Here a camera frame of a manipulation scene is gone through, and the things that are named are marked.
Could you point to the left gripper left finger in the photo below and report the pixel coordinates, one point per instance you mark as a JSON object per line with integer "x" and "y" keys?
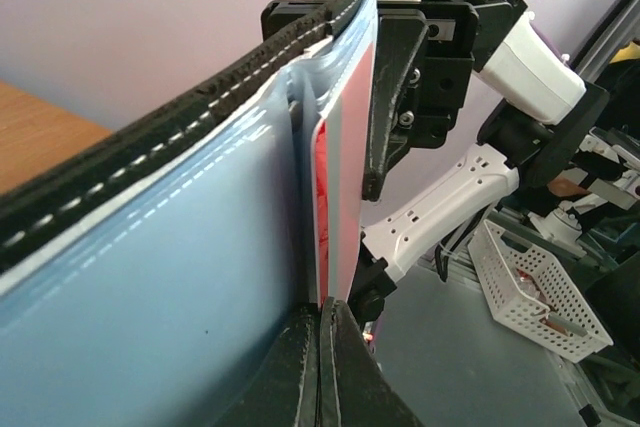
{"x": 283, "y": 392}

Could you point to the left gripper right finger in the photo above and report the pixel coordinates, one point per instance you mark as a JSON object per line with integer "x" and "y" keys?
{"x": 352, "y": 389}

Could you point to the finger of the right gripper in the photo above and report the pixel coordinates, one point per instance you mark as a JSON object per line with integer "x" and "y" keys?
{"x": 400, "y": 45}

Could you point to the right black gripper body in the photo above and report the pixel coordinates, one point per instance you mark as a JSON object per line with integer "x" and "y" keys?
{"x": 439, "y": 82}

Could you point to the red credit card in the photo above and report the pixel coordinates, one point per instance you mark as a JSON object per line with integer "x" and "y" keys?
{"x": 338, "y": 148}

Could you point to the black leather card holder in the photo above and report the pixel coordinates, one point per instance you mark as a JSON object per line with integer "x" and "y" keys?
{"x": 144, "y": 281}

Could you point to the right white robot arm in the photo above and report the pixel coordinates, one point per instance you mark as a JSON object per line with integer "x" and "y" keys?
{"x": 526, "y": 142}

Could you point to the white perforated basket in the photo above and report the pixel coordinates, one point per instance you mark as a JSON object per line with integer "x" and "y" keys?
{"x": 529, "y": 291}

